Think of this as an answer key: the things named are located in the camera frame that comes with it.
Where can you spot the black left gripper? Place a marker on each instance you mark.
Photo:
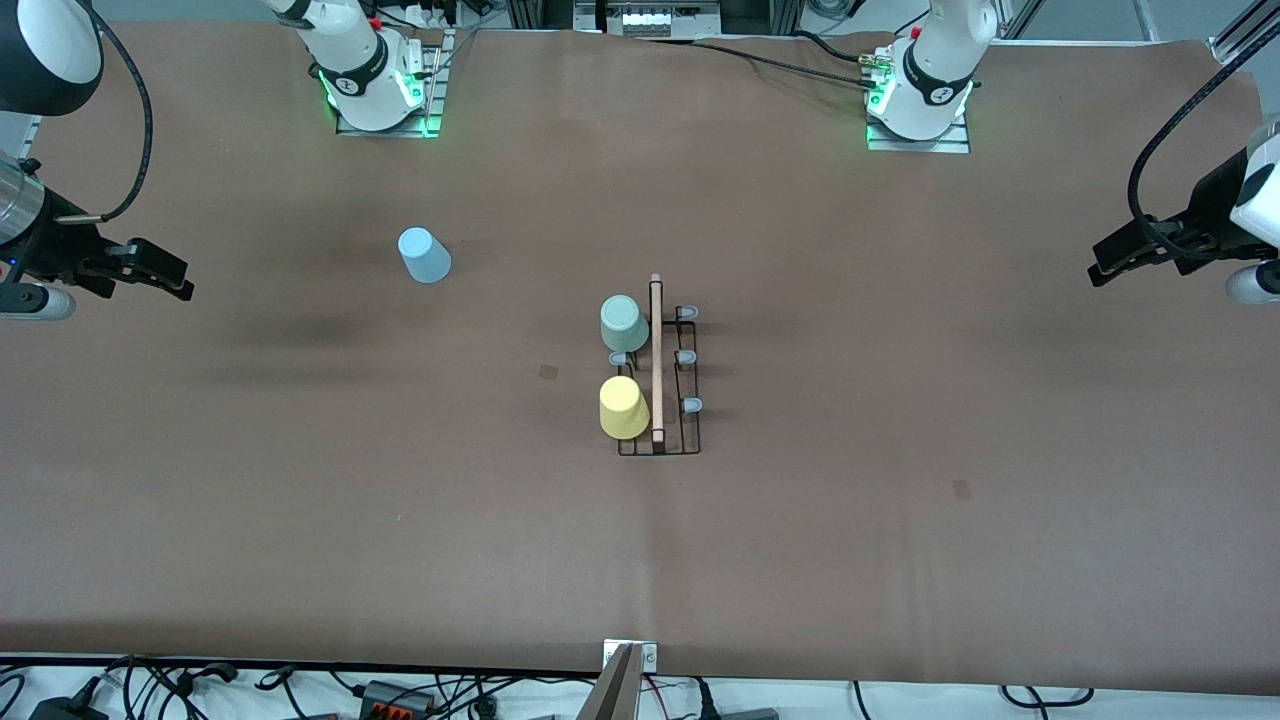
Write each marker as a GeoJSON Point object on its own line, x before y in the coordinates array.
{"type": "Point", "coordinates": [1207, 207]}

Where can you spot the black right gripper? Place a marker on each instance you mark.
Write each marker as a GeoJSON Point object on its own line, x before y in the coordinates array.
{"type": "Point", "coordinates": [48, 251]}

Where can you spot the pale green plastic cup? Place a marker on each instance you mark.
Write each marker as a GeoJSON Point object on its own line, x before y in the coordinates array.
{"type": "Point", "coordinates": [625, 323]}

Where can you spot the yellow plastic cup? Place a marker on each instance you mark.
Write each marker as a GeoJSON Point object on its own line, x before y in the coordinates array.
{"type": "Point", "coordinates": [623, 410]}

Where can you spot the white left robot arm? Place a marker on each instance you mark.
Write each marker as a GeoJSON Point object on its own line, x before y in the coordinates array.
{"type": "Point", "coordinates": [935, 70]}

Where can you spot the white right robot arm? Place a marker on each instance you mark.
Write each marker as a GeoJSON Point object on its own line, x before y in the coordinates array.
{"type": "Point", "coordinates": [350, 60]}

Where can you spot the light blue plastic cup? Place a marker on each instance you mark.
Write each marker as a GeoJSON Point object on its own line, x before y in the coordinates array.
{"type": "Point", "coordinates": [428, 260]}

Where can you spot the white power strip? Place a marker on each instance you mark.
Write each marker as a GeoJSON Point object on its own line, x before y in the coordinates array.
{"type": "Point", "coordinates": [430, 15]}

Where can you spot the black power adapter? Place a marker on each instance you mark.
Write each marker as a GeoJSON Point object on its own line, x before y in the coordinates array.
{"type": "Point", "coordinates": [65, 710]}

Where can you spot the black orange connector block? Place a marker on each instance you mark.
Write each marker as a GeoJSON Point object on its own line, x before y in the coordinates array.
{"type": "Point", "coordinates": [395, 698]}

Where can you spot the brown table mat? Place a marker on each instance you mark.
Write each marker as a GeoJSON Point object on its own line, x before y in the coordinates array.
{"type": "Point", "coordinates": [700, 560]}

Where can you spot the white connector box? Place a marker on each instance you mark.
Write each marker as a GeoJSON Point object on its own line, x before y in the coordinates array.
{"type": "Point", "coordinates": [650, 20]}

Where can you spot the grey slanted pole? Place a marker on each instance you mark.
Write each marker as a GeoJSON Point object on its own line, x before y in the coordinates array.
{"type": "Point", "coordinates": [613, 695]}

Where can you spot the aluminium side rail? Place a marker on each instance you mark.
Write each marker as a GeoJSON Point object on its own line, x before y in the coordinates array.
{"type": "Point", "coordinates": [33, 125]}

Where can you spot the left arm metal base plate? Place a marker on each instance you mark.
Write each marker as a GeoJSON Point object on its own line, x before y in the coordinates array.
{"type": "Point", "coordinates": [950, 144]}

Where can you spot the aluminium corner rail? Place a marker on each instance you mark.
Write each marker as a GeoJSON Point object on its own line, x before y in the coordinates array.
{"type": "Point", "coordinates": [1235, 40]}

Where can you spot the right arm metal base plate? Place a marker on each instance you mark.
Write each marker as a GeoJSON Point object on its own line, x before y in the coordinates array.
{"type": "Point", "coordinates": [436, 80]}

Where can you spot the aluminium frame post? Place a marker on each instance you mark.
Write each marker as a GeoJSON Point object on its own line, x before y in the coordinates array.
{"type": "Point", "coordinates": [540, 12]}

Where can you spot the small metal bracket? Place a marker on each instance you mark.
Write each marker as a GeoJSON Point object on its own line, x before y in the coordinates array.
{"type": "Point", "coordinates": [649, 657]}

